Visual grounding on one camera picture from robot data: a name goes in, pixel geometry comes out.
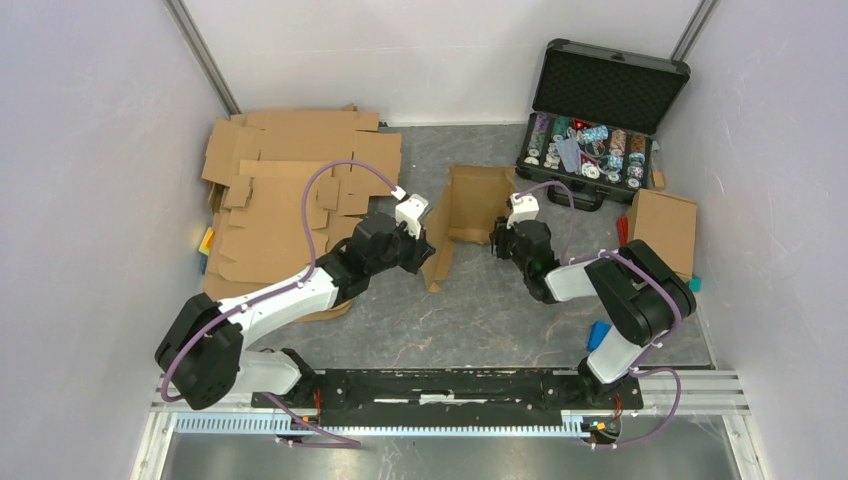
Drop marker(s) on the red object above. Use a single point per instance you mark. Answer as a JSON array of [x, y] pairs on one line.
[[622, 228]]

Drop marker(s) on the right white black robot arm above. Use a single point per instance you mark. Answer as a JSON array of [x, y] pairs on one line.
[[643, 297]]

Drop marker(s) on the black poker chip case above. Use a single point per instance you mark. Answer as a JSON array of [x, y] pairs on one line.
[[594, 112]]

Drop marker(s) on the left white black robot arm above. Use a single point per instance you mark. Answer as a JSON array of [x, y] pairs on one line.
[[205, 354]]

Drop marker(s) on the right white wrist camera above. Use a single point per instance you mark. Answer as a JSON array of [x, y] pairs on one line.
[[523, 207]]

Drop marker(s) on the small brown wooden block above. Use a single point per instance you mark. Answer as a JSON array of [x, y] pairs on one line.
[[658, 181]]

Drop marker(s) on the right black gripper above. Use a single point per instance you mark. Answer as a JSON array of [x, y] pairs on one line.
[[501, 233]]

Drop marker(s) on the orange yellow block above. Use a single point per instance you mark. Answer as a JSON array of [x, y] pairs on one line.
[[204, 246]]

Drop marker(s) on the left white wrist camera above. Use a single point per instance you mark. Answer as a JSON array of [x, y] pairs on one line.
[[410, 214]]

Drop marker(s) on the teal cube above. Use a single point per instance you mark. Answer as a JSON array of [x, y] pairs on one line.
[[695, 284]]

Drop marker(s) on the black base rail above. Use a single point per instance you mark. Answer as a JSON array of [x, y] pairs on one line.
[[480, 397]]

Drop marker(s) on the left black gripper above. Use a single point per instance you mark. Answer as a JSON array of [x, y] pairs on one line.
[[421, 250]]

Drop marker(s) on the blue block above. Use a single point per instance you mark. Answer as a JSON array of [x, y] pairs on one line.
[[597, 333]]

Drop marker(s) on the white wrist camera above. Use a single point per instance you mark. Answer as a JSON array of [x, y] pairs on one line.
[[523, 207], [410, 214]]

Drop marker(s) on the folded cardboard box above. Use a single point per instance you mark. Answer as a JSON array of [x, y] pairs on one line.
[[667, 223]]

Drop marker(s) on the stack of flat cardboard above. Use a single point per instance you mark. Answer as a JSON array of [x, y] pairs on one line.
[[281, 178]]

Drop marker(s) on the cardboard box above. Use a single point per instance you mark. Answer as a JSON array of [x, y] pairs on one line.
[[466, 211], [667, 223]]

